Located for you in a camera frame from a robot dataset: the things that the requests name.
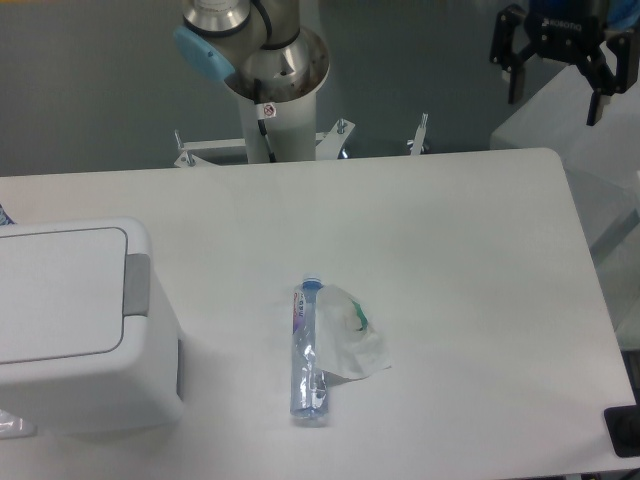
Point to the silver blue-capped robot arm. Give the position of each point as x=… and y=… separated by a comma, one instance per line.
x=239, y=28

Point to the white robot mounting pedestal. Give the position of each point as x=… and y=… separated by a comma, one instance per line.
x=280, y=135

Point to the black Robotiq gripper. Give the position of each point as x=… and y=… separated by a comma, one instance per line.
x=569, y=32

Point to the black device at table edge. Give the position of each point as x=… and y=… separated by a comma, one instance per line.
x=623, y=426

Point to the silver table clamp bolt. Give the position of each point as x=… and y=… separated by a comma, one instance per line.
x=418, y=145

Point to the crumpled clear plastic wrapper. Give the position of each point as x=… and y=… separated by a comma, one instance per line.
x=13, y=427

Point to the blue plastic bag background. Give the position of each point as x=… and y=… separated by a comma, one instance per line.
x=623, y=14

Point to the white side cabinet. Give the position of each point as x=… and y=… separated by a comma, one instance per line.
x=602, y=167

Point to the clear plastic water bottle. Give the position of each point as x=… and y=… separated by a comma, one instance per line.
x=308, y=387

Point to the blue patterned packet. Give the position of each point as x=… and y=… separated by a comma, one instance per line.
x=5, y=219

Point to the white push-lid trash can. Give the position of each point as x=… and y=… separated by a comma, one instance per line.
x=89, y=340

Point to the white crumpled plastic bag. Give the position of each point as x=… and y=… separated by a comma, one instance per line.
x=347, y=345

